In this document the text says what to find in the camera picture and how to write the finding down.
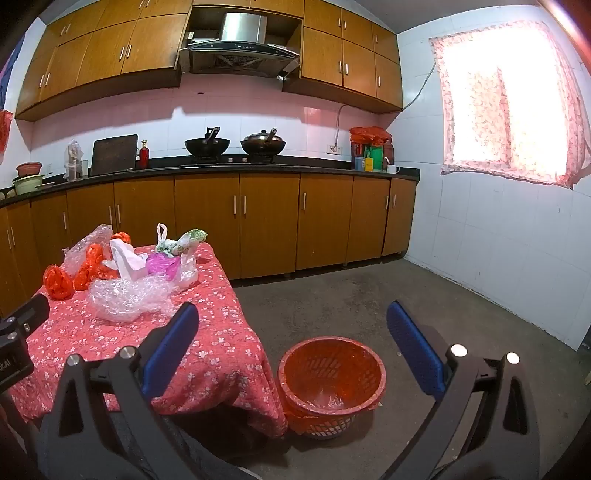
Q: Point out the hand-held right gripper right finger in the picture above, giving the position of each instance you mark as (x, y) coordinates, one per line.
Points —
(413, 346)

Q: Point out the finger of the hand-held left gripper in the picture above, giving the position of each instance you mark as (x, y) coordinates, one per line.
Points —
(32, 311)

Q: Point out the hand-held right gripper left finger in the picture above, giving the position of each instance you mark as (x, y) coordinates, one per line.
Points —
(171, 341)

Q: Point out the clear bubble wrap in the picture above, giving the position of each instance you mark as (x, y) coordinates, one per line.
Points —
(124, 297)

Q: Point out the purple plastic bag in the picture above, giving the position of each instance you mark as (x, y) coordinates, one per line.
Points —
(159, 264)

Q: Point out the clear plastic bag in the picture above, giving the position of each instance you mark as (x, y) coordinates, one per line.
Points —
(83, 244)

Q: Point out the white paper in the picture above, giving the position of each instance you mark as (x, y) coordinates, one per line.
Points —
(127, 261)

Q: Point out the green and white plastic bag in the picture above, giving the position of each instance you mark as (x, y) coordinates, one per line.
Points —
(187, 240)

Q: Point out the red plastic waste basket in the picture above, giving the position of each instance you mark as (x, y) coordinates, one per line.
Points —
(323, 427)

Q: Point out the orange bin liner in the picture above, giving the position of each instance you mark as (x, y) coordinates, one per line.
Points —
(295, 410)

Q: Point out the red floral tablecloth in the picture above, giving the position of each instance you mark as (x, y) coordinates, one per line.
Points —
(207, 332)

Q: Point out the green basin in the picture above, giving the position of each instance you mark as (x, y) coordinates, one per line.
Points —
(27, 184)

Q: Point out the pink basin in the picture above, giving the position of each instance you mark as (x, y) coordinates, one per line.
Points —
(30, 168)

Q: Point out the wooden base cabinets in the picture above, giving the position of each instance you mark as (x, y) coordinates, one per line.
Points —
(268, 221)

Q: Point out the jar in clear bag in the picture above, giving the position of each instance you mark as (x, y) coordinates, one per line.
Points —
(74, 161)

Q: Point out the dark cutting board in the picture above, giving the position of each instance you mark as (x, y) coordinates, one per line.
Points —
(113, 154)

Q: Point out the red bottle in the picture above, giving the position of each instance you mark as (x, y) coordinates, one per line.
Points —
(144, 159)

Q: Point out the red hanging plastic bag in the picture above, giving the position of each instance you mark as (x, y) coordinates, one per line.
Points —
(4, 129)

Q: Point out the black gas hob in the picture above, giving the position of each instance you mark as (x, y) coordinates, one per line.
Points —
(231, 160)

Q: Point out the dark brown jar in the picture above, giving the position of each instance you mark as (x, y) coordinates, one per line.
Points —
(388, 152)

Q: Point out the black wok with lid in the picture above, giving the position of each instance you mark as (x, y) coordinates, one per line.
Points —
(263, 145)

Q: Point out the pink and blue cloth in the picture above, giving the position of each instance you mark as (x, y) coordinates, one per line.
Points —
(5, 74)

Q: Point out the pink floral curtain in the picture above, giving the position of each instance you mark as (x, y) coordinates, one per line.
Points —
(508, 101)

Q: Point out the steel range hood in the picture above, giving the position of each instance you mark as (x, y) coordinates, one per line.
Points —
(240, 27)

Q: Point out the wooden wall cabinet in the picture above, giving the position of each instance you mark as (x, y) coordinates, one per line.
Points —
(351, 55)
(106, 50)

